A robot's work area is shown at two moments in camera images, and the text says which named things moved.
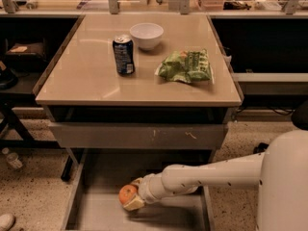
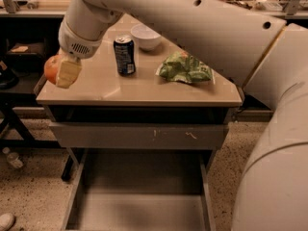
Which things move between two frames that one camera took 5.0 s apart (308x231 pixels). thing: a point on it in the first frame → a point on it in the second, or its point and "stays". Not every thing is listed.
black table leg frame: [28, 141] stays
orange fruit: [126, 192] → [51, 66]
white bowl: [146, 35] stays
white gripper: [147, 188] → [74, 44]
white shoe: [6, 220] stays
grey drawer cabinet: [140, 83] stays
